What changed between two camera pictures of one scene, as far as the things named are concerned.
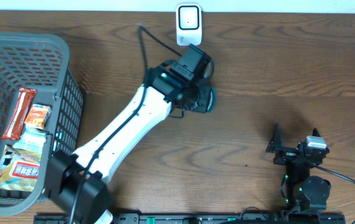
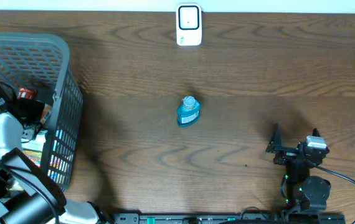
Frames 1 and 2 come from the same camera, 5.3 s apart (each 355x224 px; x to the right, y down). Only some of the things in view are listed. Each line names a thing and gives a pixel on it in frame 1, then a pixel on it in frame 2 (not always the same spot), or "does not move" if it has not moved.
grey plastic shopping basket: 7,61 does not move
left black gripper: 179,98 to 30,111
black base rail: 209,218 does not move
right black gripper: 275,145 does not move
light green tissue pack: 32,139 does not move
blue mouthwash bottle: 206,101 to 189,112
